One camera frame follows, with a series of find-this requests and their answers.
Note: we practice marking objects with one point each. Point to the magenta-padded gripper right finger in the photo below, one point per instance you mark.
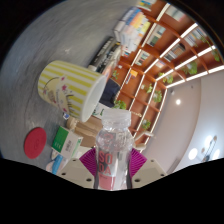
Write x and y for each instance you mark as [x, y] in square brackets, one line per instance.
[146, 171]

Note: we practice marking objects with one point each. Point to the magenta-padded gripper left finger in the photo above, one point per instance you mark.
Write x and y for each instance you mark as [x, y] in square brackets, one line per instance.
[76, 171]

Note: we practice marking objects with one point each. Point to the clear bottle with red label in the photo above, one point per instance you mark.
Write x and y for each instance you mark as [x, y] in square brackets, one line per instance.
[113, 160]

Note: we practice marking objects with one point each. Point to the blue-edged book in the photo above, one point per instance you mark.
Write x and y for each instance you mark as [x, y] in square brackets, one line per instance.
[58, 164]

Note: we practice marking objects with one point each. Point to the green and white box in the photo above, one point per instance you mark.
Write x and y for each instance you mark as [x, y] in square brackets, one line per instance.
[66, 142]

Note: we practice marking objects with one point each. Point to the flat round red coaster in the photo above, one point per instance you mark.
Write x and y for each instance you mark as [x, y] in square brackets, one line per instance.
[35, 142]

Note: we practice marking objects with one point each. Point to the branched ceiling lamp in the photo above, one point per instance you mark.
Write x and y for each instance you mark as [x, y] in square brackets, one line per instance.
[208, 146]

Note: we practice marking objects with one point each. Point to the recessed ceiling spotlight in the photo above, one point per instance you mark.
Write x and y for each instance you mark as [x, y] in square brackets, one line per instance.
[178, 101]

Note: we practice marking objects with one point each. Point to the chair with dark jacket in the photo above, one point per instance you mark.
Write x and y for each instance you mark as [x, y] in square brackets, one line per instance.
[110, 93]

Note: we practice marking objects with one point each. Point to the yellow striped white mug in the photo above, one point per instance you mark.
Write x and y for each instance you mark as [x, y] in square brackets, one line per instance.
[66, 86]

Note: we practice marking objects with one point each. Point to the wooden shelf unit with books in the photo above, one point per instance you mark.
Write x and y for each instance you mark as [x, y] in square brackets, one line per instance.
[156, 66]

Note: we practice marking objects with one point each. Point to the stack of dark books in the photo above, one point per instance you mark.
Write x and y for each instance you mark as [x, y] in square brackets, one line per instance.
[105, 55]

